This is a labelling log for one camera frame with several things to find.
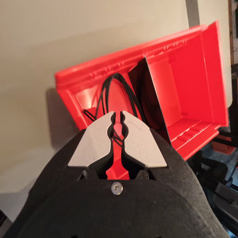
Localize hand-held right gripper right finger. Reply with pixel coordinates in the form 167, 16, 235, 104
120, 111, 167, 180

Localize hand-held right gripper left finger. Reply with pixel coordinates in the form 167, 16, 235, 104
67, 111, 116, 180

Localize black braided usb-c cable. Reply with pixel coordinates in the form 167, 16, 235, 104
83, 73, 147, 148

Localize red plastic bin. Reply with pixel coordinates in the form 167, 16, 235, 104
54, 20, 229, 180

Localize black bin divider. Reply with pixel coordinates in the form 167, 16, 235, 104
128, 56, 172, 146

